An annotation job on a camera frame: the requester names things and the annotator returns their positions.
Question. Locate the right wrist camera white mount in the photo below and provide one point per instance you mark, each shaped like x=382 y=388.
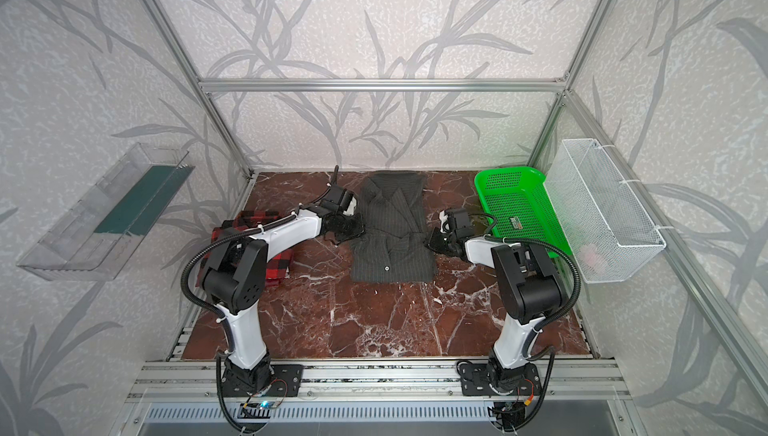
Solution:
x=447 y=221

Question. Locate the aluminium horizontal frame bar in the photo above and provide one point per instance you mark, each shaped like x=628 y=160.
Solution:
x=379 y=85

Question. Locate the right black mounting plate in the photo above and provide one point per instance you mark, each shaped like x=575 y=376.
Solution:
x=490 y=379

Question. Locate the green plastic basket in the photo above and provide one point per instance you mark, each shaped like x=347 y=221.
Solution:
x=517 y=198

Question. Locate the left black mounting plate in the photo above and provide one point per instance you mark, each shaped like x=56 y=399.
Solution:
x=283 y=381

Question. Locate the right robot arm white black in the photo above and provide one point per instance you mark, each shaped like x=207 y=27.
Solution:
x=531 y=293

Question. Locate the red black plaid folded shirt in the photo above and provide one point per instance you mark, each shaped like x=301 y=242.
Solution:
x=276 y=267

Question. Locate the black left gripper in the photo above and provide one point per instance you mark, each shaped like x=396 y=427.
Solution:
x=349 y=224

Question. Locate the white wire mesh basket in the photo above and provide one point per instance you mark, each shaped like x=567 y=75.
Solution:
x=609 y=231

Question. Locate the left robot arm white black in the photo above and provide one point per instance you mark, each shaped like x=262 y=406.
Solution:
x=235 y=275

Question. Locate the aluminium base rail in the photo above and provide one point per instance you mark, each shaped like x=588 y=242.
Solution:
x=365 y=379

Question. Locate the grey pinstriped long sleeve shirt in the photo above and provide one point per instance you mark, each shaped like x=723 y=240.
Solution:
x=392 y=248

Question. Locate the clear plastic wall tray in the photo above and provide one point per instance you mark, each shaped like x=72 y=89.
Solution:
x=94 y=240

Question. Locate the black mounting plate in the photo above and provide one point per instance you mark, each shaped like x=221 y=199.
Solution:
x=490 y=379
x=283 y=381

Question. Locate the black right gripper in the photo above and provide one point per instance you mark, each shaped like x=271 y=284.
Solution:
x=439 y=241

